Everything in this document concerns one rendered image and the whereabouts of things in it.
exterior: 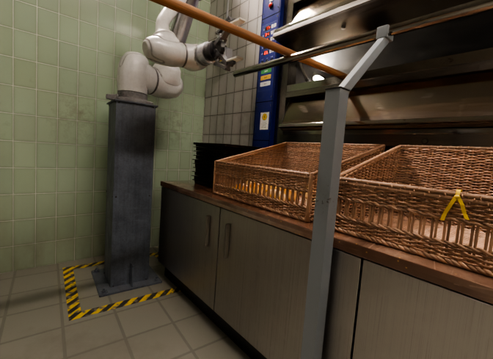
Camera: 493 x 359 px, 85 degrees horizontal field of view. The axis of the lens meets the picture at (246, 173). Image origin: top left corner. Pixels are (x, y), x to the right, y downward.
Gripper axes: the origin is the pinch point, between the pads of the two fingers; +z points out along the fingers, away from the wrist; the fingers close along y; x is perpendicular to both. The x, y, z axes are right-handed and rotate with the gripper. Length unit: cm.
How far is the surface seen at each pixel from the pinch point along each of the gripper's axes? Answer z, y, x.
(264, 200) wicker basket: 14, 58, -6
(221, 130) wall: -88, 27, -54
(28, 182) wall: -114, 68, 60
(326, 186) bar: 46, 48, 4
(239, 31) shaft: 7.4, 1.3, 5.7
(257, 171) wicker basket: 9.0, 48.4, -5.7
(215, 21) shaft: 7.4, 1.4, 15.4
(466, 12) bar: 64, 5, -19
